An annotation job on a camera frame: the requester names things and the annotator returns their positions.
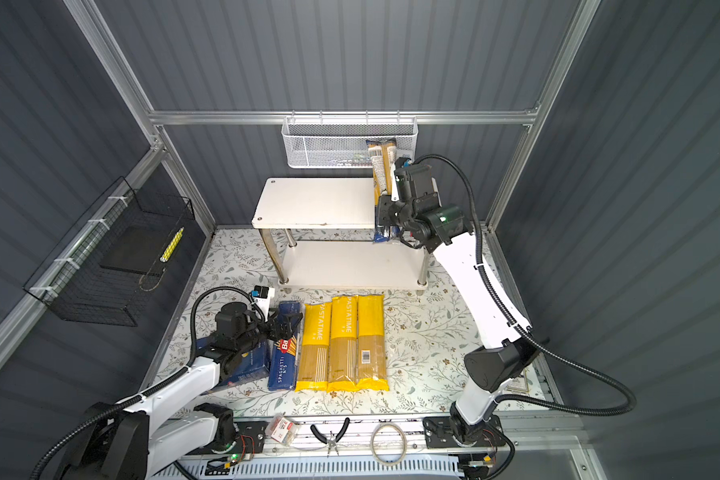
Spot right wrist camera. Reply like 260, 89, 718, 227
392, 157, 437, 203

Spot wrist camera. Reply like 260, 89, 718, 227
251, 285, 276, 317
392, 157, 437, 203

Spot yellow Pastatime bag middle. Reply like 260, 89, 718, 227
327, 296, 358, 392

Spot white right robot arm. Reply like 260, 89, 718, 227
379, 192, 538, 431

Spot black handled pliers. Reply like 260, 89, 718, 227
310, 417, 351, 456

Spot small red white packet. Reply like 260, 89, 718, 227
265, 413, 300, 447

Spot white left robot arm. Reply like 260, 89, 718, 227
56, 301, 303, 479

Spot yellow Pastatime bag right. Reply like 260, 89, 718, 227
356, 295, 389, 391

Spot clear blue spaghetti bag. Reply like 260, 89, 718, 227
366, 139, 397, 243

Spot floral patterned table mat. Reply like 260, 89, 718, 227
153, 228, 482, 417

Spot blue Barilla spaghetti box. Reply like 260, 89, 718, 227
267, 301, 304, 391

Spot white wire mesh basket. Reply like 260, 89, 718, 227
281, 116, 419, 169

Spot roll of clear tape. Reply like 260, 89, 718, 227
369, 422, 408, 468

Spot yellow pastatime bag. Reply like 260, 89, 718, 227
295, 302, 332, 391
356, 295, 389, 391
327, 296, 358, 392

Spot white two-tier shelf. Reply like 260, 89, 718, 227
252, 178, 429, 291

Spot dark blue pasta box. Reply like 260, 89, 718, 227
195, 332, 271, 396

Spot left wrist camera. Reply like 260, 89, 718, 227
251, 285, 276, 317

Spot black wire basket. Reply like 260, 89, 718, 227
24, 178, 195, 327

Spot yellow Pastatime bag left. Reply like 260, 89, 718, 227
295, 302, 332, 391

